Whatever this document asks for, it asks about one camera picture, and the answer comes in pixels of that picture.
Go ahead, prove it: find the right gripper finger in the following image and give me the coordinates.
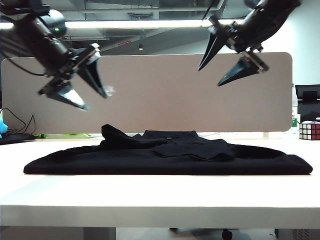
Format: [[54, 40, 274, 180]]
[[198, 31, 227, 72], [216, 55, 261, 87]]

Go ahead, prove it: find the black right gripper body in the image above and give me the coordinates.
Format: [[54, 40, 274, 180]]
[[207, 16, 270, 73]]

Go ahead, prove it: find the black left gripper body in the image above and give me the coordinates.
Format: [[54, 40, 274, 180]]
[[38, 43, 102, 97]]

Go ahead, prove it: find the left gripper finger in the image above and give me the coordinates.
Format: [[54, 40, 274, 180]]
[[78, 57, 109, 99], [47, 82, 90, 112]]

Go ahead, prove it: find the black polo T-shirt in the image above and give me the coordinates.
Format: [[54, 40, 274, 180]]
[[23, 123, 313, 176]]

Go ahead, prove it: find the bright green strip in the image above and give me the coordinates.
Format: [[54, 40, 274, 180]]
[[33, 132, 91, 139]]

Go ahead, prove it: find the folded black cloth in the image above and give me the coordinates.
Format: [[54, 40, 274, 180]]
[[0, 133, 36, 145]]

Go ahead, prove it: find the long ceiling light strip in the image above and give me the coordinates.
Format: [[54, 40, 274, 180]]
[[0, 19, 248, 30]]

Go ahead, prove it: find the beige desk divider panel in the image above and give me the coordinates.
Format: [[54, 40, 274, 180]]
[[1, 51, 293, 134]]

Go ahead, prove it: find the light blue cloth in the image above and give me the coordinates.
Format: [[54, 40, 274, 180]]
[[0, 116, 8, 140]]

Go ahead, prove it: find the plastic bottle with green label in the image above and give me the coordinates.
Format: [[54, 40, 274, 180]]
[[291, 83, 300, 133]]

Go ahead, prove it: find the black mesh office chair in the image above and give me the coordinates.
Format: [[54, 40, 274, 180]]
[[294, 84, 320, 123]]

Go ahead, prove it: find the Rubik's cube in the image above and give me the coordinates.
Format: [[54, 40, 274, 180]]
[[298, 121, 320, 141]]

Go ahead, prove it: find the black chair base with caster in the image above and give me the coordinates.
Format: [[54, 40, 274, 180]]
[[169, 227, 233, 240]]

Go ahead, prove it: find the grey computer tower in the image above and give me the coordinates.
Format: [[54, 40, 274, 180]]
[[274, 228, 309, 240]]

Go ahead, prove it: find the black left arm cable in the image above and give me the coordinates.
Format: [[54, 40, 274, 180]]
[[4, 56, 49, 77]]

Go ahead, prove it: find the thin black cable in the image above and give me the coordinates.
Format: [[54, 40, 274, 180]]
[[0, 107, 36, 135]]

